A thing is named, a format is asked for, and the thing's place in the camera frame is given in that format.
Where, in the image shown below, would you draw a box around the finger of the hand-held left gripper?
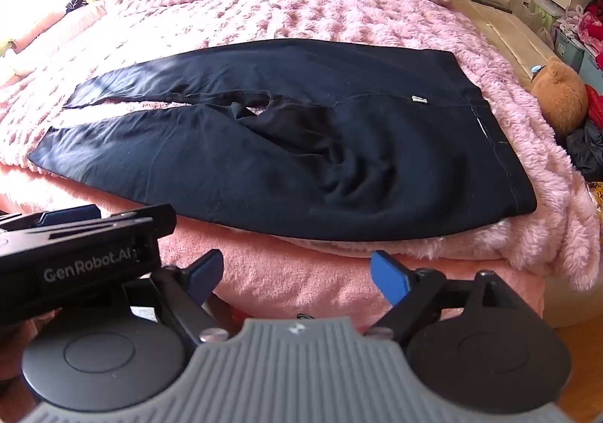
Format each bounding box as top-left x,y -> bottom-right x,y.
0,204 -> 178,245

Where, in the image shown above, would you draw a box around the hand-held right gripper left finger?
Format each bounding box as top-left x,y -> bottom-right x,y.
125,249 -> 231,345

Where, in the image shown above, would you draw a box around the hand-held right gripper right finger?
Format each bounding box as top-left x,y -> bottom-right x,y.
365,251 -> 514,342

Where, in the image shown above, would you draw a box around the black pants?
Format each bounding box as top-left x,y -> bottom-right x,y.
27,38 -> 539,242

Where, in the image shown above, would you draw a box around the pink terry bed sheet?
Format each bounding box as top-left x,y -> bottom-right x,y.
0,159 -> 566,332

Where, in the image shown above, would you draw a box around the black clothing heap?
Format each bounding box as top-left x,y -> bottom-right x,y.
566,118 -> 603,185

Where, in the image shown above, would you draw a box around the brown teddy bear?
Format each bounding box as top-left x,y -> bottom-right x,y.
531,57 -> 591,137

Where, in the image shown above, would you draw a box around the red cloth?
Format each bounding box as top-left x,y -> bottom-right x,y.
583,83 -> 603,128

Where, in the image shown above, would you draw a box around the beige mattress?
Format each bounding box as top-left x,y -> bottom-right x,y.
450,0 -> 566,92

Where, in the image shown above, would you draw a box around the pink fluffy blanket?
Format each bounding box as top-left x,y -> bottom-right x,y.
0,0 -> 603,292

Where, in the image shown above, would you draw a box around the teal storage box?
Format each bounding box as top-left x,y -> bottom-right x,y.
555,27 -> 589,72

